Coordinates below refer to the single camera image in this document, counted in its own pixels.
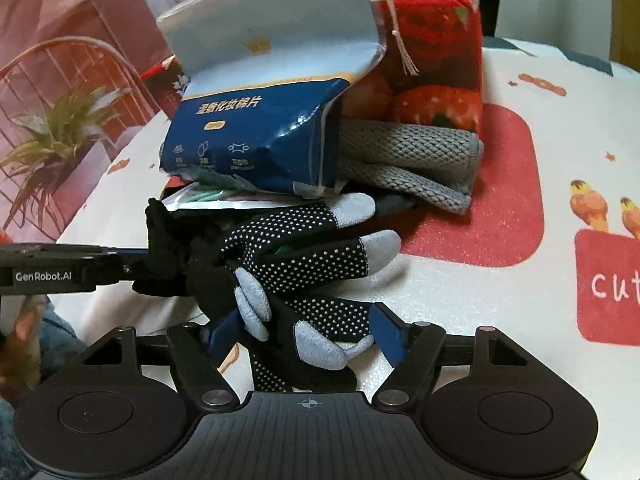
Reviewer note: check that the person's blue jeans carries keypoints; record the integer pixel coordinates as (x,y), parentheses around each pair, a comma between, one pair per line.
(60,340)

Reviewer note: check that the person's left hand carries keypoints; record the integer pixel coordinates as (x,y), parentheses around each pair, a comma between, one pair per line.
(25,340)

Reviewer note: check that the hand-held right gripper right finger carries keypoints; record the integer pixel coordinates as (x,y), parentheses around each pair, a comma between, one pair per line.
(387,335)

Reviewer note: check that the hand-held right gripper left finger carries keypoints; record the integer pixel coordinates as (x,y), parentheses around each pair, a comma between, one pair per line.
(222,337)

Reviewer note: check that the blue cotton pad packet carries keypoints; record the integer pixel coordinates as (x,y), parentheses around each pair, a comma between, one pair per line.
(250,125)

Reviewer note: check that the black dotted glove grey fingertips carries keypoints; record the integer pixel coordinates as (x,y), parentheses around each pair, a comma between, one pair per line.
(300,232)
(320,312)

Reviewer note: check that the red strawberry print box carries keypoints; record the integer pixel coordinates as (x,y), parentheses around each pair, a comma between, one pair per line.
(435,60)

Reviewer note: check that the grey knitted cloth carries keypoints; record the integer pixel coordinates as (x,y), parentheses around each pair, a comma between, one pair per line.
(410,147)

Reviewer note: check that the wooden board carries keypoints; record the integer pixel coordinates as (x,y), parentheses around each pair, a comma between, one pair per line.
(625,10)

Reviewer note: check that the white green swab packet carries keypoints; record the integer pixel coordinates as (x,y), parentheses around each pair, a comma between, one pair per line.
(210,196)

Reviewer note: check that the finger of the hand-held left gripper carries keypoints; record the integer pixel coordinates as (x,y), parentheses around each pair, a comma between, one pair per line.
(127,260)

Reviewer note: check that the plant print wall poster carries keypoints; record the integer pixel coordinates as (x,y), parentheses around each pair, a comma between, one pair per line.
(50,85)

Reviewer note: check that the printed blanket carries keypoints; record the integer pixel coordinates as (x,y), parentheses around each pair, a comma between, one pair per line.
(550,135)

